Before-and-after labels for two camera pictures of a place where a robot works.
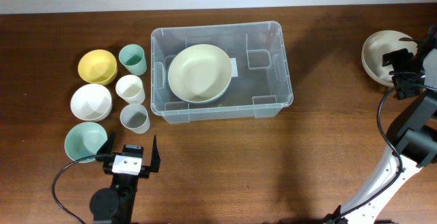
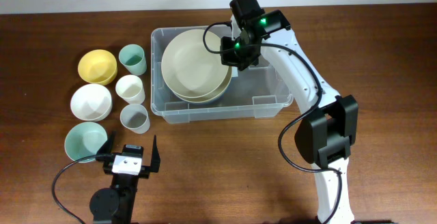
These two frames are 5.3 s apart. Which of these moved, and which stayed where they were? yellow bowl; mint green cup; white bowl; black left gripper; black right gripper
Moved: black right gripper
Stayed: yellow bowl; white bowl; black left gripper; mint green cup
